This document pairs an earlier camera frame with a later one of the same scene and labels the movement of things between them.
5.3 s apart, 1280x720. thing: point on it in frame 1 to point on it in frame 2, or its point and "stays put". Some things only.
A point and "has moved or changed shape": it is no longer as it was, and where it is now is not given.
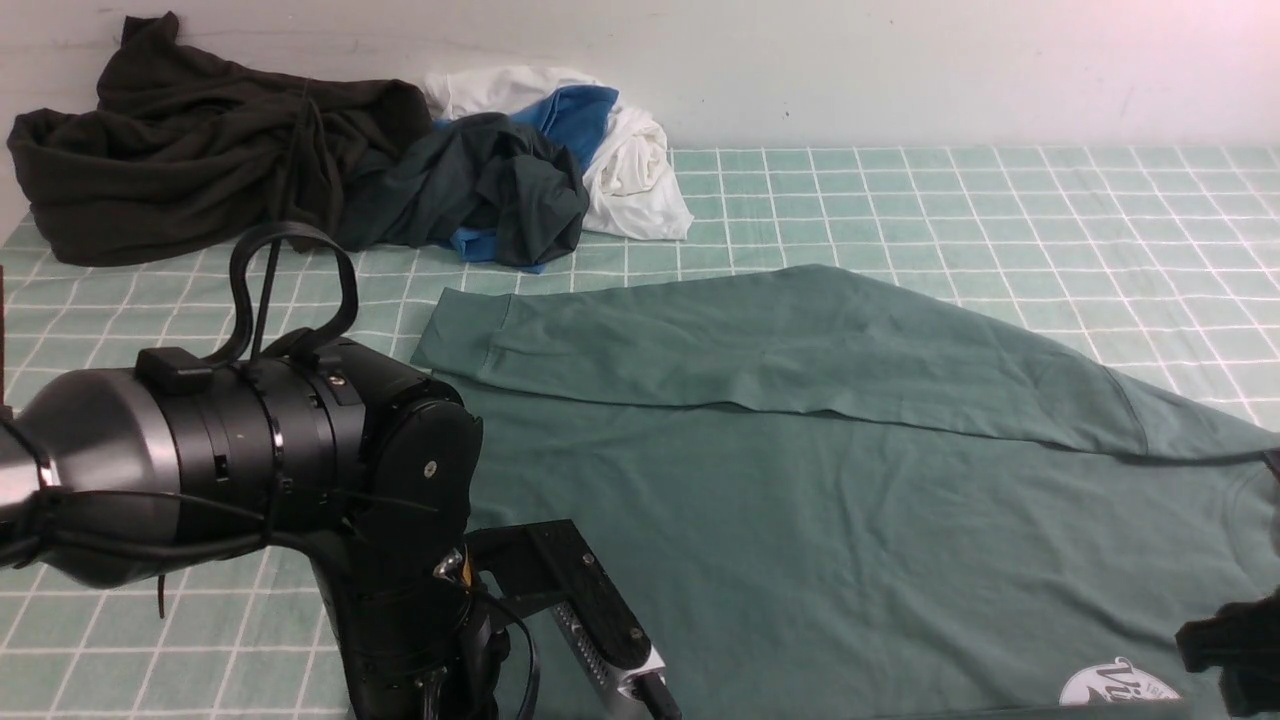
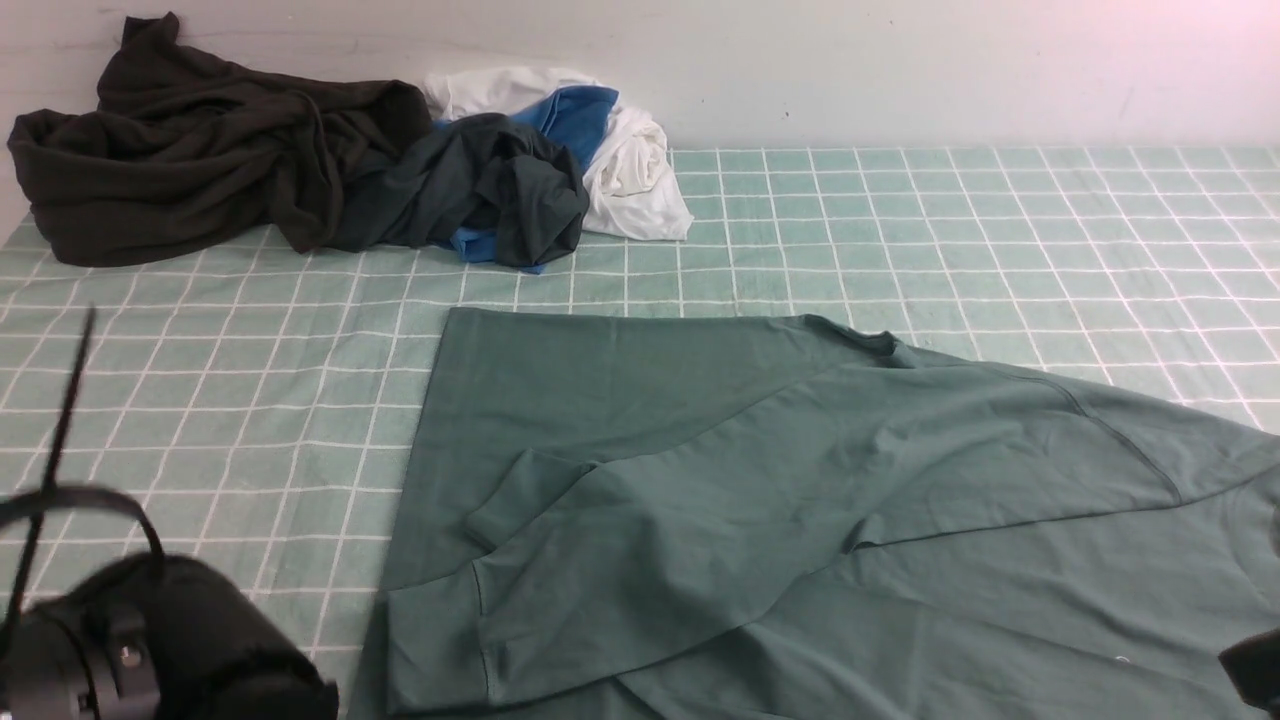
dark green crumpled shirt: x=481 y=171 stays put
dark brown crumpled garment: x=186 y=153 stays put
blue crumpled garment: x=573 y=117 stays put
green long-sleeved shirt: x=822 y=500 has moved or changed shape
